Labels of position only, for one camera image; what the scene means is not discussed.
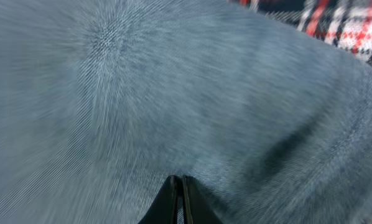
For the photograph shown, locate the red navy plaid shirt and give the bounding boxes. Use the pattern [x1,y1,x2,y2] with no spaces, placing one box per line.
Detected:
[232,0,372,66]

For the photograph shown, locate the blue denim jeans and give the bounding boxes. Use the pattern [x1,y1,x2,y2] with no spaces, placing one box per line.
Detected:
[0,1,372,223]

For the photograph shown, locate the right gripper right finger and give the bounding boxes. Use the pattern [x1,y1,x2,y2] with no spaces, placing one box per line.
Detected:
[182,175,223,224]

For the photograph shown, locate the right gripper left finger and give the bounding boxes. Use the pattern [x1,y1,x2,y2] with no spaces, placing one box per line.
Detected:
[138,175,180,224]

